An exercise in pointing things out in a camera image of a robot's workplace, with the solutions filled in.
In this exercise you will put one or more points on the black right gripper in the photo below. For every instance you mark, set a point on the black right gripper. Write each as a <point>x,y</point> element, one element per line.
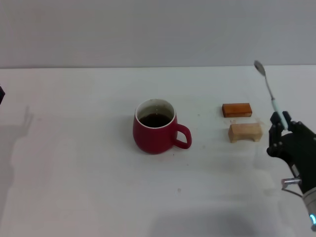
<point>296,148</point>

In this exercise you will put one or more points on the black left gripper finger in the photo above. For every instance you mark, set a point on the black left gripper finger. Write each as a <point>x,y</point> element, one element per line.
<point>1,95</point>

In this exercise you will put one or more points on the red ceramic coffee mug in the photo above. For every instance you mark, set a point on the red ceramic coffee mug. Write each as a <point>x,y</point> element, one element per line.
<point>153,138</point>

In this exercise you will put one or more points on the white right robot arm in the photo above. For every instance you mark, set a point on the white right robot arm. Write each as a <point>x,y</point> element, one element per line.
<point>311,209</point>

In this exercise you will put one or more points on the light wooden spoon rest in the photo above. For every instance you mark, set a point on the light wooden spoon rest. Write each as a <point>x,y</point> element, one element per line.
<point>244,132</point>

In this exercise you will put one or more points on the dark brown wooden block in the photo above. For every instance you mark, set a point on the dark brown wooden block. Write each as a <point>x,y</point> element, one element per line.
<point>237,110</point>

